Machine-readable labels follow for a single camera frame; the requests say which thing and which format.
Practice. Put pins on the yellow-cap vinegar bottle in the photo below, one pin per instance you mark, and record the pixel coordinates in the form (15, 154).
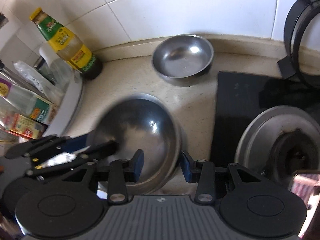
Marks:
(20, 127)

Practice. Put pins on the stainless steel bowl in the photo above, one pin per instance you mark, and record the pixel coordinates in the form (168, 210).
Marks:
(182, 57)
(152, 185)
(140, 127)

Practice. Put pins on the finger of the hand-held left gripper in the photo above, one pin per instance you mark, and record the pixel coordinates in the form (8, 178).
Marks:
(75, 142)
(100, 151)

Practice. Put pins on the black glass gas stove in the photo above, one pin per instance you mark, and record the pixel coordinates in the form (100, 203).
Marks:
(230, 110)

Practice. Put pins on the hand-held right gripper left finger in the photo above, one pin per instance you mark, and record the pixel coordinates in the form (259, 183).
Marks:
(137, 165)

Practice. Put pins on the steel stove burner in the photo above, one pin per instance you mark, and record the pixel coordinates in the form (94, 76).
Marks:
(260, 135)

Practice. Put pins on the white two-tier condiment rack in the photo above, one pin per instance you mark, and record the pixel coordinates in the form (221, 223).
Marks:
(72, 105)

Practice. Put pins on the clear plastic bag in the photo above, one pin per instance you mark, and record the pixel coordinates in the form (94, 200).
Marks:
(42, 77)

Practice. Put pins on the yellow-label green-neck bottle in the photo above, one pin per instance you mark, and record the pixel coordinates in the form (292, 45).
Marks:
(67, 45)

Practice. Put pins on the brown ribbed object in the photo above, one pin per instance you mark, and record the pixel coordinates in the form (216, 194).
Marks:
(305, 186)

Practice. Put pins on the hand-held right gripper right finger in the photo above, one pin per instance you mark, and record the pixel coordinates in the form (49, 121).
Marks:
(187, 166)

